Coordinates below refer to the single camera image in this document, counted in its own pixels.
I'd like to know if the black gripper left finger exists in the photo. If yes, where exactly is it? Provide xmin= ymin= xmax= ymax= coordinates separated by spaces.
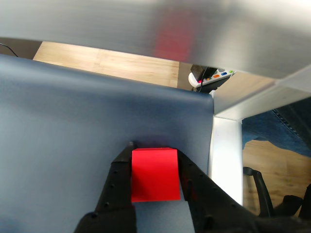
xmin=72 ymin=141 xmax=138 ymax=233

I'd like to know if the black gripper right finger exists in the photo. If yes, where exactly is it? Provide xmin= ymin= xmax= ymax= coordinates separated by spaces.
xmin=176 ymin=149 xmax=266 ymax=233

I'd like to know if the red cube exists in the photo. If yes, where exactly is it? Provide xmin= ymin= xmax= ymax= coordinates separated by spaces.
xmin=130 ymin=147 xmax=181 ymax=203

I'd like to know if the black office chair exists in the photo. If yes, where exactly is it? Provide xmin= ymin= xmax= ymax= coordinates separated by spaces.
xmin=242 ymin=166 xmax=311 ymax=218

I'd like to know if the person's leg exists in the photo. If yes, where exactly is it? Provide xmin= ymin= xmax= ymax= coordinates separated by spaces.
xmin=242 ymin=97 xmax=311 ymax=157

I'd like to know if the white power strip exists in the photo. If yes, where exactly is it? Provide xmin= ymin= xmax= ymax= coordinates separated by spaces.
xmin=188 ymin=69 xmax=236 ymax=88

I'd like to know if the black power plug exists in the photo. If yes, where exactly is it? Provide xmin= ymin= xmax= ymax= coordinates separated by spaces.
xmin=190 ymin=64 xmax=217 ymax=79

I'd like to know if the white frame post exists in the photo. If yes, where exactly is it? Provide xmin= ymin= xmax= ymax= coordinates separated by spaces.
xmin=208 ymin=116 xmax=244 ymax=207

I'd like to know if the silver aluminium frame rail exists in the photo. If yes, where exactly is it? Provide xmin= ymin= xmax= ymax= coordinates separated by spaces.
xmin=0 ymin=0 xmax=311 ymax=81
xmin=213 ymin=65 xmax=311 ymax=122

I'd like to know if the thin black cable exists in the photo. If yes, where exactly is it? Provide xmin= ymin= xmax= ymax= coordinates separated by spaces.
xmin=0 ymin=42 xmax=19 ymax=58

